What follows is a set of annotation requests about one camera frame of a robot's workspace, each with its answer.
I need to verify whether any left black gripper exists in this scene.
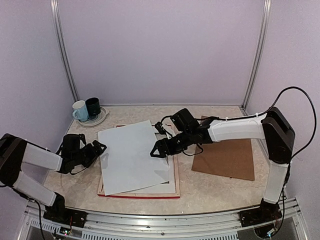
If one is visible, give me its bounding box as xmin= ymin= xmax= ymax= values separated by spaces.
xmin=71 ymin=140 xmax=106 ymax=168

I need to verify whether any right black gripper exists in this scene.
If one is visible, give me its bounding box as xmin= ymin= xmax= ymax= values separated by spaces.
xmin=150 ymin=128 xmax=194 ymax=157

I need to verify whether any red sunset photo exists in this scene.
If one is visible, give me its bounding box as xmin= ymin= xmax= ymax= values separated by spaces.
xmin=98 ymin=120 xmax=169 ymax=196

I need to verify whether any white mat board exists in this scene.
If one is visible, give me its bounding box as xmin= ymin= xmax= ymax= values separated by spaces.
xmin=134 ymin=129 xmax=176 ymax=194

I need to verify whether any red wooden picture frame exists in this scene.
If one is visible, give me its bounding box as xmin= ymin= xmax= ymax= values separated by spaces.
xmin=97 ymin=124 xmax=180 ymax=199

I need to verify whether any brown backing board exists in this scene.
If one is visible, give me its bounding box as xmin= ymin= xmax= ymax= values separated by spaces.
xmin=191 ymin=115 xmax=256 ymax=181

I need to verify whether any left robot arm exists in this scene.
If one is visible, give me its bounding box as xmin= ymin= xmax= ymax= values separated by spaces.
xmin=0 ymin=133 xmax=107 ymax=223

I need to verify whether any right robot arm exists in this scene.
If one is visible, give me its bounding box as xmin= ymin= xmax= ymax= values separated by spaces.
xmin=150 ymin=106 xmax=296 ymax=222

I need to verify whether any white plate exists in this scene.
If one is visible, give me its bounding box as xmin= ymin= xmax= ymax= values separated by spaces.
xmin=75 ymin=106 xmax=110 ymax=128

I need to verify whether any light blue mug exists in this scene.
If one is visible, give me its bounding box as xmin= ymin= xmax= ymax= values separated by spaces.
xmin=72 ymin=100 xmax=89 ymax=122

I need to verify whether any dark green mug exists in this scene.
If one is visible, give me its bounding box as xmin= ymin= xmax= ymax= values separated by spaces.
xmin=85 ymin=97 xmax=101 ymax=119

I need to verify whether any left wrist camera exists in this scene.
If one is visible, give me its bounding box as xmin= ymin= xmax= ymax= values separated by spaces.
xmin=78 ymin=133 xmax=87 ymax=146

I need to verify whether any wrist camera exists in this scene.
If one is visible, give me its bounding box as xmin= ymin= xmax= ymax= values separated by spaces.
xmin=78 ymin=133 xmax=87 ymax=146
xmin=154 ymin=121 xmax=173 ymax=139

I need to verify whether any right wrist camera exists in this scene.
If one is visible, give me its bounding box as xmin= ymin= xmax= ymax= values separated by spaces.
xmin=154 ymin=121 xmax=173 ymax=139

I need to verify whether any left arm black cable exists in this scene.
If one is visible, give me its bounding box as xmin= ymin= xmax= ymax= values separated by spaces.
xmin=67 ymin=166 xmax=87 ymax=176

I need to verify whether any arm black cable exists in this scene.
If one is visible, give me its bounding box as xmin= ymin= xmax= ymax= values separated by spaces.
xmin=67 ymin=166 xmax=87 ymax=176
xmin=161 ymin=86 xmax=317 ymax=158

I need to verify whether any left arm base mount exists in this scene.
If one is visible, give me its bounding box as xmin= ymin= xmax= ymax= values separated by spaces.
xmin=43 ymin=204 xmax=88 ymax=228

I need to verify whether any aluminium front rail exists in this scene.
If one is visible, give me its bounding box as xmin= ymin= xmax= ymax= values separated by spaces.
xmin=17 ymin=198 xmax=309 ymax=240

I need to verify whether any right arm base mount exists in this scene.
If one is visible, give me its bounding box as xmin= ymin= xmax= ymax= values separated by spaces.
xmin=239 ymin=198 xmax=282 ymax=227

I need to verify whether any right aluminium corner post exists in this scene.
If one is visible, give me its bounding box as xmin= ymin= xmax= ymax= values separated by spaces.
xmin=241 ymin=0 xmax=272 ymax=112

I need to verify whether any aluminium corner post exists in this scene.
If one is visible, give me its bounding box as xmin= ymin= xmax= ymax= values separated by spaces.
xmin=241 ymin=0 xmax=272 ymax=112
xmin=50 ymin=0 xmax=80 ymax=102

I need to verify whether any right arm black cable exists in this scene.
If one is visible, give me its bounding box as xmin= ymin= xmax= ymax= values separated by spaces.
xmin=161 ymin=86 xmax=317 ymax=158

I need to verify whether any left aluminium corner post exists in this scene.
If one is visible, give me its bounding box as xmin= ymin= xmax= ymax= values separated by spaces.
xmin=50 ymin=0 xmax=80 ymax=102

